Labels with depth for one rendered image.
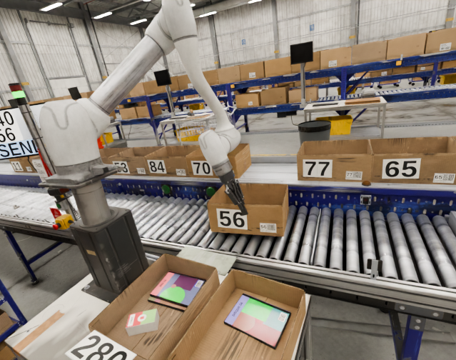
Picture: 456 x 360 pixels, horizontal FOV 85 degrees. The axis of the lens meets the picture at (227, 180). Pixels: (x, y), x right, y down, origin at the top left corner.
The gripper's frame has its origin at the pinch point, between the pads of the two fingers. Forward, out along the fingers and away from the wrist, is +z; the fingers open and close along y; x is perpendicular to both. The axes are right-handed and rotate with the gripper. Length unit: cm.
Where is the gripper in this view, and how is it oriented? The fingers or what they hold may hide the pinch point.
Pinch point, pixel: (242, 208)
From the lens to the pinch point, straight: 126.1
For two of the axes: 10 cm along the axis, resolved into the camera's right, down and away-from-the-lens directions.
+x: 8.0, -2.8, -5.2
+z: 4.5, 8.7, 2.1
